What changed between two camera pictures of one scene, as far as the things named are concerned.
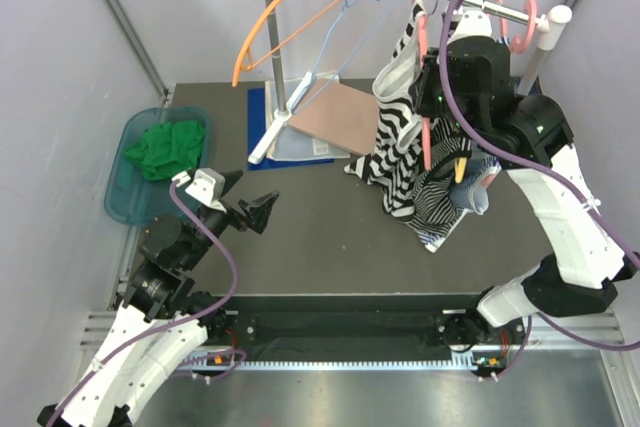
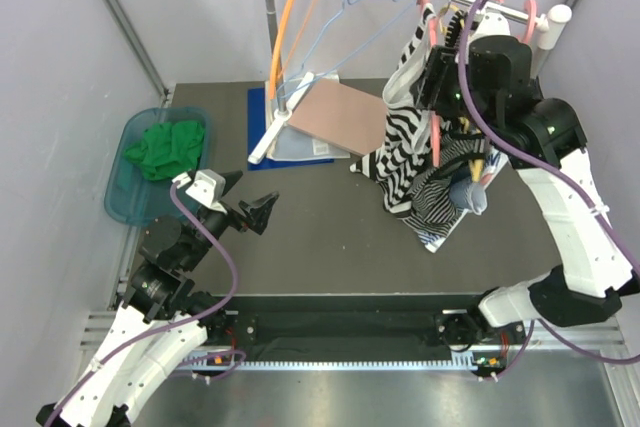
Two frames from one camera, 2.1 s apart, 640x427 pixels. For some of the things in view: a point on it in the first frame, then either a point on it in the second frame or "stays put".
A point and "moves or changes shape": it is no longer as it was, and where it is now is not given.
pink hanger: (423, 37) → (434, 42)
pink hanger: (517, 46) stays put
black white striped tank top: (394, 158) moves or changes shape
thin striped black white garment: (435, 210) stays put
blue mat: (257, 131) stays put
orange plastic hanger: (245, 62) → (281, 32)
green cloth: (168, 150) stays put
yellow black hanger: (460, 165) → (476, 168)
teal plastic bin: (130, 196) stays put
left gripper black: (258, 212) stays put
